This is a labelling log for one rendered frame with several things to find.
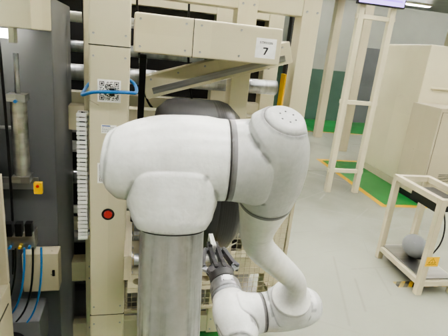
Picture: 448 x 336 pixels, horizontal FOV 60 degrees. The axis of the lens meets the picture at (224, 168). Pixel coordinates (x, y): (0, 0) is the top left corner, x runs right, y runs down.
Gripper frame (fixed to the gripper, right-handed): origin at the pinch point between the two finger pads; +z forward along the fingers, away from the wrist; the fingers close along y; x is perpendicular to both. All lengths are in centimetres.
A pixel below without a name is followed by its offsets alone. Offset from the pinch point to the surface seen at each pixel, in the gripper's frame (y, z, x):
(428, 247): -191, 94, 77
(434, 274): -210, 96, 106
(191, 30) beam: 5, 57, -61
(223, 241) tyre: -5.5, 4.9, 3.0
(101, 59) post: 37, 29, -52
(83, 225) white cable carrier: 43.5, 22.4, 7.7
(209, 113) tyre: 0.9, 23.6, -37.9
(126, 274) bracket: 27.7, 8.4, 19.3
